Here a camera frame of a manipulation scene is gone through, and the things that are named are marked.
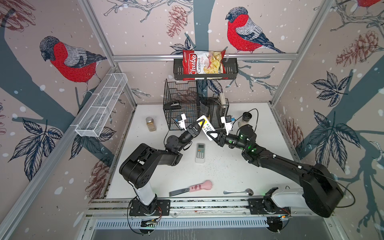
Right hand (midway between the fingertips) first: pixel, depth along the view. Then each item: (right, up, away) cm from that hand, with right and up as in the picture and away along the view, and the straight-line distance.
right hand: (205, 136), depth 74 cm
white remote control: (-2, -11, +21) cm, 23 cm away
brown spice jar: (-35, +5, +25) cm, 44 cm away
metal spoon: (+24, -31, +6) cm, 40 cm away
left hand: (0, +7, -2) cm, 7 cm away
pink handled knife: (+1, -28, +6) cm, 28 cm away
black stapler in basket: (-19, +17, +16) cm, 30 cm away
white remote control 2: (+1, +5, -1) cm, 5 cm away
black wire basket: (-17, +23, +49) cm, 57 cm away
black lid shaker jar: (+29, +10, +24) cm, 39 cm away
